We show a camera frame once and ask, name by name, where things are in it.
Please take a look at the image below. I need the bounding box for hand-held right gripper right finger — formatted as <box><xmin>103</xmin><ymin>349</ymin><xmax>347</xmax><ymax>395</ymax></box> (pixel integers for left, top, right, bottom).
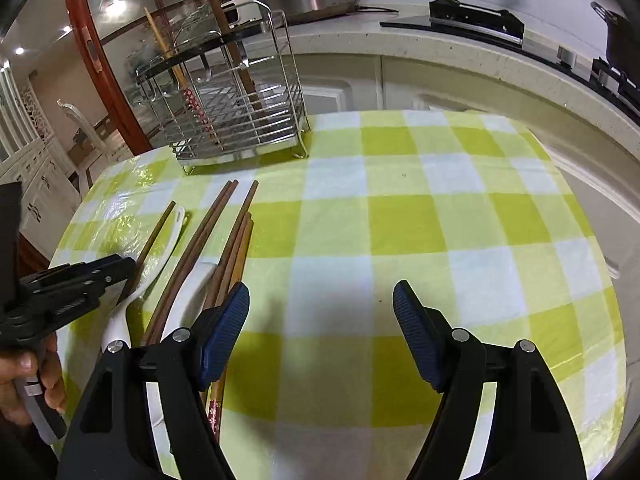
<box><xmin>392</xmin><ymin>280</ymin><xmax>588</xmax><ymax>480</ymax></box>

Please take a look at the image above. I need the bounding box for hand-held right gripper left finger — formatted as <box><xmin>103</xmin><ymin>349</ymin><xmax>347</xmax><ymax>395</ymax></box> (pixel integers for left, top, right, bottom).
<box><xmin>55</xmin><ymin>281</ymin><xmax>251</xmax><ymax>480</ymax></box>

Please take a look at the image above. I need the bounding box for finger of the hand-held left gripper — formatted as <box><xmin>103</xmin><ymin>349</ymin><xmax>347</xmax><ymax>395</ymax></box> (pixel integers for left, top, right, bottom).
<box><xmin>17</xmin><ymin>255</ymin><xmax>137</xmax><ymax>293</ymax></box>
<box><xmin>15</xmin><ymin>282</ymin><xmax>101</xmax><ymax>333</ymax></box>

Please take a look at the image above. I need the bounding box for white ceramic spoon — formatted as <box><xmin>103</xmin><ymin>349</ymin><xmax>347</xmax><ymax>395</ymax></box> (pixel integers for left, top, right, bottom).
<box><xmin>145</xmin><ymin>261</ymin><xmax>221</xmax><ymax>428</ymax></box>
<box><xmin>101</xmin><ymin>206</ymin><xmax>188</xmax><ymax>356</ymax></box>

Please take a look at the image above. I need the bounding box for dark brown wooden chopstick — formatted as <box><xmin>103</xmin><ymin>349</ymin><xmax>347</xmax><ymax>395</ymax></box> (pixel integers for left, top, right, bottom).
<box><xmin>205</xmin><ymin>180</ymin><xmax>260</xmax><ymax>311</ymax></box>
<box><xmin>194</xmin><ymin>0</ymin><xmax>258</xmax><ymax>111</ymax></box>
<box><xmin>132</xmin><ymin>201</ymin><xmax>177</xmax><ymax>281</ymax></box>
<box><xmin>142</xmin><ymin>180</ymin><xmax>235</xmax><ymax>346</ymax></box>
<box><xmin>148</xmin><ymin>181</ymin><xmax>240</xmax><ymax>347</ymax></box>

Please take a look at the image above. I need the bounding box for brown chopstick red patterned end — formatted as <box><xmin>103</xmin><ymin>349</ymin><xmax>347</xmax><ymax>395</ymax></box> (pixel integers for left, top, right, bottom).
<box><xmin>207</xmin><ymin>215</ymin><xmax>255</xmax><ymax>436</ymax></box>
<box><xmin>212</xmin><ymin>212</ymin><xmax>251</xmax><ymax>311</ymax></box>

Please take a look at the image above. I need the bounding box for steel wire utensil rack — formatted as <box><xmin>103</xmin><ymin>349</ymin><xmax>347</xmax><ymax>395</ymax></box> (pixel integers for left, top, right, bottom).
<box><xmin>136</xmin><ymin>0</ymin><xmax>311</xmax><ymax>176</ymax></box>

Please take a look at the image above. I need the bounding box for person's left hand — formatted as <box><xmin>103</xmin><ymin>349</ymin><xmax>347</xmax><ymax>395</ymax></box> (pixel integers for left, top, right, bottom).
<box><xmin>0</xmin><ymin>345</ymin><xmax>67</xmax><ymax>427</ymax></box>

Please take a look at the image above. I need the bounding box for white carved sideboard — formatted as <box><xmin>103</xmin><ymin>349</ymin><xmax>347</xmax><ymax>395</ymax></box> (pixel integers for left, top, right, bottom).
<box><xmin>0</xmin><ymin>60</ymin><xmax>81</xmax><ymax>241</ymax></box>

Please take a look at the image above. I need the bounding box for white dining chair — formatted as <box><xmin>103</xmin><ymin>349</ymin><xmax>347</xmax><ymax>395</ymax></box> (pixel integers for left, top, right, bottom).
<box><xmin>56</xmin><ymin>99</ymin><xmax>126</xmax><ymax>191</ymax></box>

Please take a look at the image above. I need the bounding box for light bamboo chopstick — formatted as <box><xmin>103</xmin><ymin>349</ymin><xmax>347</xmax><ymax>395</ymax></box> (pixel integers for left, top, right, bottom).
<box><xmin>143</xmin><ymin>6</ymin><xmax>221</xmax><ymax>146</ymax></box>

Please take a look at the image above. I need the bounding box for beige kitchen countertop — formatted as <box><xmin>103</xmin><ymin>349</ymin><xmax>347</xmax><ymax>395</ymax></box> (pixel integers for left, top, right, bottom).
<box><xmin>220</xmin><ymin>0</ymin><xmax>640</xmax><ymax>161</ymax></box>

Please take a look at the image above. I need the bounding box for small white appliance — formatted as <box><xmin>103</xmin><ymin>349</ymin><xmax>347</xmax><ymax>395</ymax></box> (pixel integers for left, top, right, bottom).
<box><xmin>222</xmin><ymin>2</ymin><xmax>262</xmax><ymax>26</ymax></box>

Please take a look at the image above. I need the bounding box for black gas stove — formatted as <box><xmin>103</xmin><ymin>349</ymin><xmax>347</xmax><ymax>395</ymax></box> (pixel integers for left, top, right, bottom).
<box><xmin>380</xmin><ymin>0</ymin><xmax>640</xmax><ymax>126</ymax></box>

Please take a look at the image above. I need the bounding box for black cooking pot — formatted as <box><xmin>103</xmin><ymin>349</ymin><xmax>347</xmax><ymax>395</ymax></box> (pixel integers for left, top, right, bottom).
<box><xmin>590</xmin><ymin>1</ymin><xmax>640</xmax><ymax>68</ymax></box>

